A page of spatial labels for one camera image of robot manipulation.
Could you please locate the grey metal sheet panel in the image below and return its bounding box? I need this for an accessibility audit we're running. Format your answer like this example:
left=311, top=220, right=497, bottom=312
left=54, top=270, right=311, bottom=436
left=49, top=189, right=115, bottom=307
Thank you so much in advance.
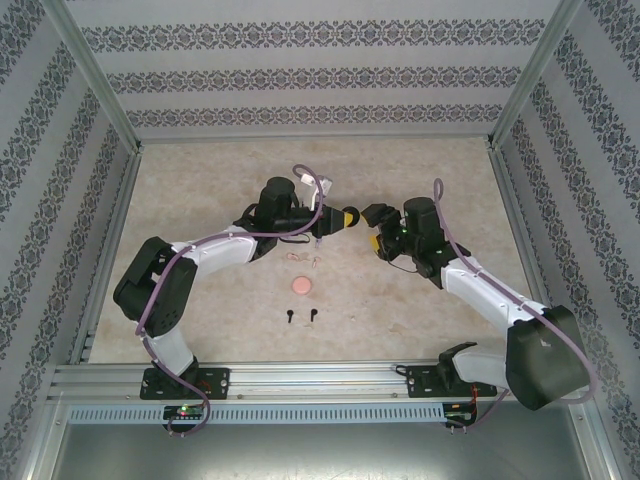
left=49, top=423, right=616, bottom=480

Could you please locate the purple sheathed cable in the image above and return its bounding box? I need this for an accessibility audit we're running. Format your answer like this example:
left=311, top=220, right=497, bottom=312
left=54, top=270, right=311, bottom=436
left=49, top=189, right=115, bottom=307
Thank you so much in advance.
left=135, top=163, right=326, bottom=439
left=432, top=177, right=599, bottom=436

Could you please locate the grey frame back rail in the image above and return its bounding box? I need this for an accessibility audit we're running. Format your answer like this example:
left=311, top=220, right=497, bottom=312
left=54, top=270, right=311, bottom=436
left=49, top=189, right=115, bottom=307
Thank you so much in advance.
left=134, top=130, right=496, bottom=144

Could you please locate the aluminium frame side rail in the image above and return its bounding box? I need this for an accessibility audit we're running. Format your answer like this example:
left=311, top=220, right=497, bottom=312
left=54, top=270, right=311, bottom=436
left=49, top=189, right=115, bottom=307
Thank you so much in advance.
left=487, top=142, right=571, bottom=361
left=67, top=144, right=146, bottom=365

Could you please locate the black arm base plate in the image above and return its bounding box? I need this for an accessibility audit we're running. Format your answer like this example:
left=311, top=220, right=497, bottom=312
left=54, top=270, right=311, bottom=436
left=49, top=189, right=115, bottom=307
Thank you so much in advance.
left=140, top=367, right=231, bottom=401
left=405, top=364, right=494, bottom=400

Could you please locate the aluminium mounting rail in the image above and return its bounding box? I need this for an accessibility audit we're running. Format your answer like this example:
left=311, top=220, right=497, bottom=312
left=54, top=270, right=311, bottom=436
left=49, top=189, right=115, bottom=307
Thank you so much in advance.
left=49, top=363, right=591, bottom=401

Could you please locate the grey slotted cable duct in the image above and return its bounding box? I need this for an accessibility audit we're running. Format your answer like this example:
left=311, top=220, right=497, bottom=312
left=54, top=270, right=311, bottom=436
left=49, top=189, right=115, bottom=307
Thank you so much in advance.
left=67, top=403, right=446, bottom=425

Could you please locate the aluminium frame corner post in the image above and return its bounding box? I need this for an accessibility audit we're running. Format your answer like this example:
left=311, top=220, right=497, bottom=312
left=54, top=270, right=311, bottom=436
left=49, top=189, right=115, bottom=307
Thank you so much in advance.
left=38, top=0, right=144, bottom=151
left=484, top=0, right=589, bottom=151

